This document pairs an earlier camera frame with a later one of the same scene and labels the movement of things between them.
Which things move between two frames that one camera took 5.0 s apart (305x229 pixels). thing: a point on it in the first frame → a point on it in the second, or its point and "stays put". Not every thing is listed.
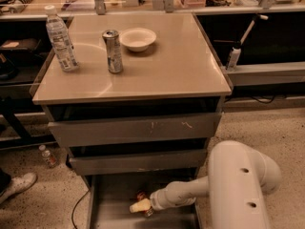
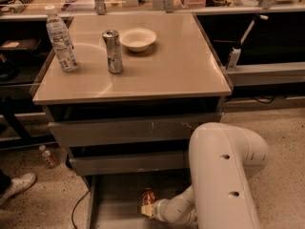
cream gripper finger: x=140 y=206 → x=147 y=210
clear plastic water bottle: x=60 y=39 stays put
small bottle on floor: x=48 y=156 stays put
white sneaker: x=17 y=185 stays put
